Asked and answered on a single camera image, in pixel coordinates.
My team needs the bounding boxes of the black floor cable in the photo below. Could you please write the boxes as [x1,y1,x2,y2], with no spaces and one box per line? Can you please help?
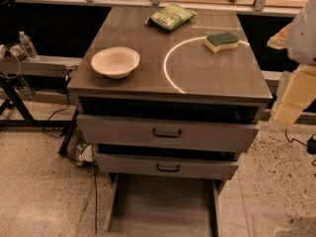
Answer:
[41,69,74,139]

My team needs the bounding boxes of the black frame side table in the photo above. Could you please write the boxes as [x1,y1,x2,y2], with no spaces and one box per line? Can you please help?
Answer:
[0,55,81,155]

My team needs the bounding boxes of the wire mesh waste basket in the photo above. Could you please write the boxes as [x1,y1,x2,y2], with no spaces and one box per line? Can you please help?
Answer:
[67,126,94,167]

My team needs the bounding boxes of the grey drawer cabinet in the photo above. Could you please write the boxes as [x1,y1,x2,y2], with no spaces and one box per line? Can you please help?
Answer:
[66,5,274,237]

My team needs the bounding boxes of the upper grey drawer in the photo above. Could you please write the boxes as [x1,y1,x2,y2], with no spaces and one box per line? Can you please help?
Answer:
[77,115,259,152]

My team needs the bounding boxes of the grey drawer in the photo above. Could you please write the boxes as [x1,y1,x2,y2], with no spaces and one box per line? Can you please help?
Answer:
[96,153,238,180]
[77,115,259,152]

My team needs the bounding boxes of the open bottom drawer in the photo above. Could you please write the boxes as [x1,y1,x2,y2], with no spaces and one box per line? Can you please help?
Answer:
[103,174,222,237]

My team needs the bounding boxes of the black power adapter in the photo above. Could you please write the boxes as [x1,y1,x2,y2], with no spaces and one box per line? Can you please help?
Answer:
[307,136,316,155]

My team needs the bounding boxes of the green jalapeno chip bag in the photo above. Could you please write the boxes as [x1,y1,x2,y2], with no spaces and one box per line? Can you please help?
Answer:
[145,4,197,32]

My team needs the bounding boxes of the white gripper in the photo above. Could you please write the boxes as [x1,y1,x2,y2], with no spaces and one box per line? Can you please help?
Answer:
[268,0,316,125]

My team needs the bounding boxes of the clear plastic water bottle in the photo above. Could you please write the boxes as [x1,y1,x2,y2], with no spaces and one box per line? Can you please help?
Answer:
[19,31,39,60]

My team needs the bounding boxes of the white paper bowl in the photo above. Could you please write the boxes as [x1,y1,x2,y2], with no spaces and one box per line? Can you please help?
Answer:
[91,47,140,79]

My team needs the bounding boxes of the yellow green sponge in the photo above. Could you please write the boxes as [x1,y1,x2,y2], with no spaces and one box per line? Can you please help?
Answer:
[204,32,239,53]

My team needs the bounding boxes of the middle grey drawer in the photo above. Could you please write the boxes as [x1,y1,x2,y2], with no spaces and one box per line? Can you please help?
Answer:
[96,153,238,180]

